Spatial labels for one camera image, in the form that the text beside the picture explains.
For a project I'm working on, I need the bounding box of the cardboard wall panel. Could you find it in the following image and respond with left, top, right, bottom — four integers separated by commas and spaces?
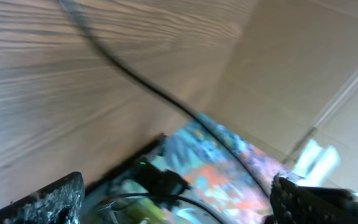
206, 1, 358, 192

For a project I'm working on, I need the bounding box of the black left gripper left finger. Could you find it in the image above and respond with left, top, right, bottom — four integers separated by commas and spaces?
0, 172, 85, 224

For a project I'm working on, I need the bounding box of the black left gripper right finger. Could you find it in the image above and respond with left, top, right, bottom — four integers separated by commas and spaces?
264, 173, 358, 224

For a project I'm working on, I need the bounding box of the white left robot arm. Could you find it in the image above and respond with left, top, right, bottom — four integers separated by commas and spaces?
0, 160, 358, 224

